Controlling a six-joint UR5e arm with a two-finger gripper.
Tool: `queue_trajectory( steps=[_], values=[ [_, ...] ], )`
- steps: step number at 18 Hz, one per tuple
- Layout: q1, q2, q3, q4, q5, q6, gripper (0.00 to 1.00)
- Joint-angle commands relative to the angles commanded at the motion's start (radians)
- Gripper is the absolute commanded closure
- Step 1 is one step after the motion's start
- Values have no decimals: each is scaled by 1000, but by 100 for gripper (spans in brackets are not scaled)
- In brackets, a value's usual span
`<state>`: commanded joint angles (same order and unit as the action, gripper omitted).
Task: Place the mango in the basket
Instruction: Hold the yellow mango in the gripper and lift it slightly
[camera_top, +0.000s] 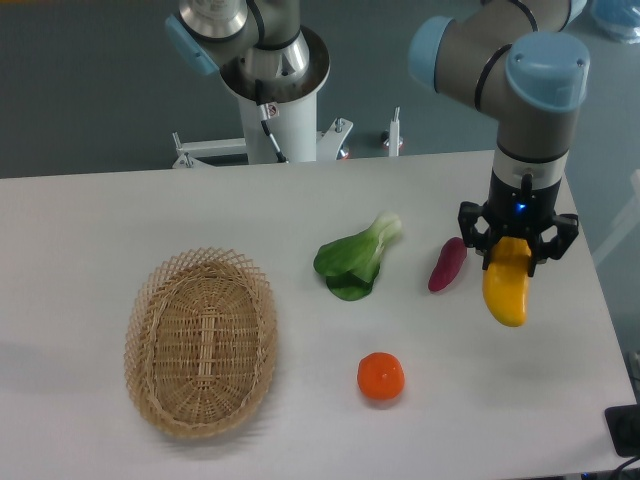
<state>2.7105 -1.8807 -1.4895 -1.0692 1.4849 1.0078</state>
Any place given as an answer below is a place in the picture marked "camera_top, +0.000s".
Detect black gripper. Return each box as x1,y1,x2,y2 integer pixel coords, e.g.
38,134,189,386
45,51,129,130
458,172,579,276

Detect yellow mango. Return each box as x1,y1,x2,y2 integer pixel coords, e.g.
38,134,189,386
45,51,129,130
482,237,531,328

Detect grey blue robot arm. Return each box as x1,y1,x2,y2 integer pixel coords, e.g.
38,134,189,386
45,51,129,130
165,1,590,274

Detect woven wicker basket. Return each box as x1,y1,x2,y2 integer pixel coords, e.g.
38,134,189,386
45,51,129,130
124,248,278,439

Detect purple sweet potato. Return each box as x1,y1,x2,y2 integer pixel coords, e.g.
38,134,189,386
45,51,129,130
428,237,468,293

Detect green bok choy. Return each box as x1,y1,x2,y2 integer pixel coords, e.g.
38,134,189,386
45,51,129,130
313,212,402,301

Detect orange tangerine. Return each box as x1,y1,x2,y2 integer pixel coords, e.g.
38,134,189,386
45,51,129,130
357,352,405,401

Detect blue plastic bag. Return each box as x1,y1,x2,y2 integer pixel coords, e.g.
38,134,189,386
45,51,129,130
591,0,639,44

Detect black device at table edge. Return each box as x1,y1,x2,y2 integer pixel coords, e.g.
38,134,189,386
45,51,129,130
604,404,639,457

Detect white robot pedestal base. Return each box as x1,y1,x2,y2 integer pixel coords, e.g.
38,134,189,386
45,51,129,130
165,16,353,168

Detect black cable on pedestal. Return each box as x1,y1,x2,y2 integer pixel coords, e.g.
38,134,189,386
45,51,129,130
254,79,289,164

